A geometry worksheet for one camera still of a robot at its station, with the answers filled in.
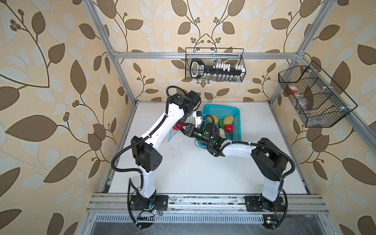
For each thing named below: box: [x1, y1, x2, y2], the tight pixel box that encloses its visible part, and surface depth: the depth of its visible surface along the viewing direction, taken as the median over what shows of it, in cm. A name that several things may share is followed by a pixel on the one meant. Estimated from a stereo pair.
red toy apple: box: [224, 123, 234, 134], surface depth 102 cm
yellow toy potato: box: [223, 115, 235, 125], surface depth 106 cm
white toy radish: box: [218, 127, 227, 139], surface depth 99 cm
